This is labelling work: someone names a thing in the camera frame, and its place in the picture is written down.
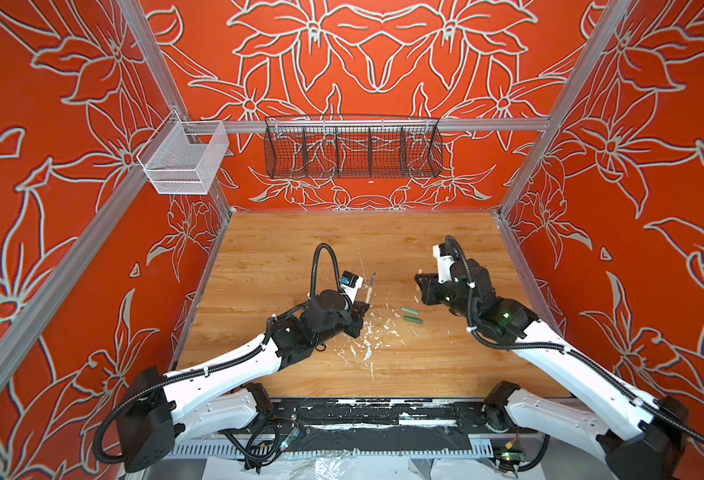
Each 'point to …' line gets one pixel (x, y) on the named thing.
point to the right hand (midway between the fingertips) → (412, 276)
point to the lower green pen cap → (413, 319)
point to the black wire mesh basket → (352, 146)
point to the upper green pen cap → (416, 313)
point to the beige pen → (369, 292)
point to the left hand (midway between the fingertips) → (368, 303)
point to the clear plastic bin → (183, 156)
